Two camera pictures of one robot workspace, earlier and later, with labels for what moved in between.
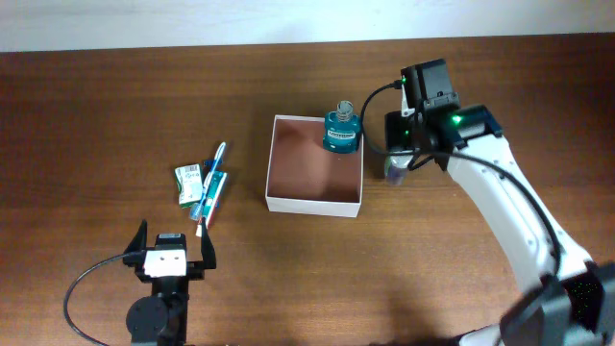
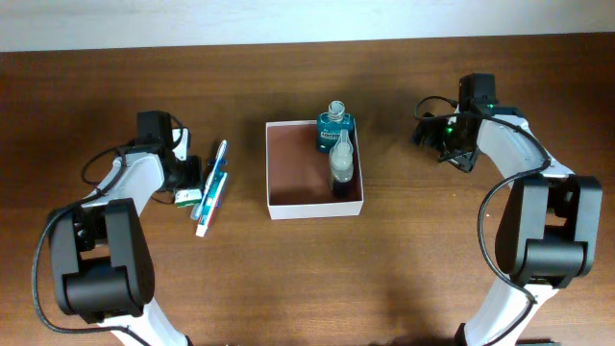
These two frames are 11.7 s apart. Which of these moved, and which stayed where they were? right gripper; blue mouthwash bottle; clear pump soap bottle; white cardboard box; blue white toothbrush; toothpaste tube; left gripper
Moved: right gripper; clear pump soap bottle; blue mouthwash bottle; left gripper
Stayed: white cardboard box; blue white toothbrush; toothpaste tube
